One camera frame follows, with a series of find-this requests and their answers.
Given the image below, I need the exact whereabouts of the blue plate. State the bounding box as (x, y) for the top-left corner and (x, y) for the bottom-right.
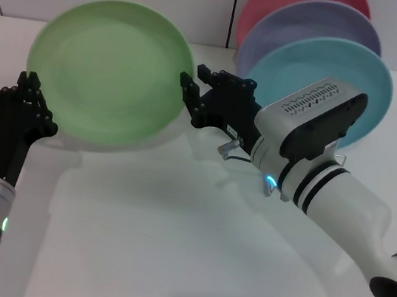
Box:
(240, 26), (397, 157)

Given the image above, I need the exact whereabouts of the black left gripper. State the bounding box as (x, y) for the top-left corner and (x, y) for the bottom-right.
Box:
(0, 66), (67, 193)

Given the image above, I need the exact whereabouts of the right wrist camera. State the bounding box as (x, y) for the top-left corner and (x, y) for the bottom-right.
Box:
(248, 67), (372, 180)

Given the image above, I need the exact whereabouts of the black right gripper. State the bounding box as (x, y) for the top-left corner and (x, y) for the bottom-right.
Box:
(170, 62), (268, 154)

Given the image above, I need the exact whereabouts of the green plate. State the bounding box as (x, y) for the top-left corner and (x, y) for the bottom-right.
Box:
(16, 0), (204, 157)

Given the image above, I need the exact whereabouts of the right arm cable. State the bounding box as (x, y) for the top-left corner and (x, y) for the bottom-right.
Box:
(215, 135), (259, 165)

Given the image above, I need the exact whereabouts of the purple plate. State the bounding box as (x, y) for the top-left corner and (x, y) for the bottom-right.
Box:
(236, 0), (389, 96)

